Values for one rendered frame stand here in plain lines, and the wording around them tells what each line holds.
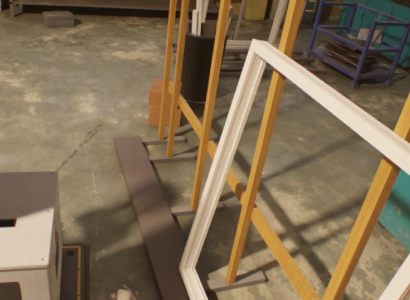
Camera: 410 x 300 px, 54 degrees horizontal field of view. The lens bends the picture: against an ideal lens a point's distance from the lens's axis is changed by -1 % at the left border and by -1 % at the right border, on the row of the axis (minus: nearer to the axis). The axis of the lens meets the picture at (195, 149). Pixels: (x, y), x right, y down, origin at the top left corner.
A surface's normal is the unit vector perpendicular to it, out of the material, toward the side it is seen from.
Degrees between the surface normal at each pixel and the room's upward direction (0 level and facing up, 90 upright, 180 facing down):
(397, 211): 90
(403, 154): 82
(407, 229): 90
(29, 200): 0
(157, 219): 0
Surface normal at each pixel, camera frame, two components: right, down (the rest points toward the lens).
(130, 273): 0.12, -0.85
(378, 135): -0.92, -0.06
